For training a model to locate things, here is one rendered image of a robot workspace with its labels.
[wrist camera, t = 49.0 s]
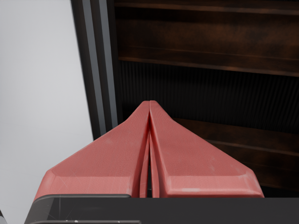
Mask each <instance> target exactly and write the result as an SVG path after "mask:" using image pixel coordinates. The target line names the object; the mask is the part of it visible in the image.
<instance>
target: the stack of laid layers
mask: <svg viewBox="0 0 299 224"><path fill-rule="evenodd" d="M71 1H72V7H73V14H74V20H75V26H76V31H77V39H78V44H79V50H80V56H81V64H82V69H83V75H84V81H85V88H86V94H87V100H88V105H89V113H90V119H91V125H92V130H93V138H94V140H96V139H98V138H99V137H101V136H102V135H104V134H106V133H107V132H109V131H110V130H112V129H113V128H115V127H117V126H118V125H120V124H121V123H123V112H122V100H121V84H120V73H119V61H118V49H117V32H116V21H115V9H114V0H71Z"/></svg>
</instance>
